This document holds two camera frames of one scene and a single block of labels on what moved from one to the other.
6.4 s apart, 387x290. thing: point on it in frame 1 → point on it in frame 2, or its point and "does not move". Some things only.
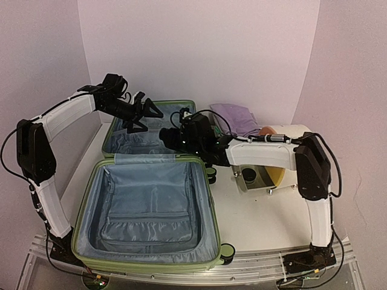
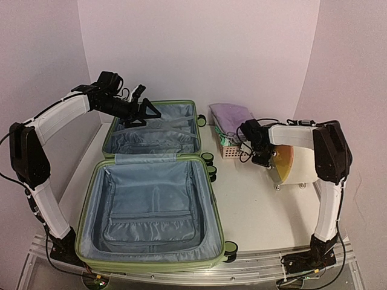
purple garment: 236,119 does not move
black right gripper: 172,141 → 263,160
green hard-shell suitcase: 143,207 does not move
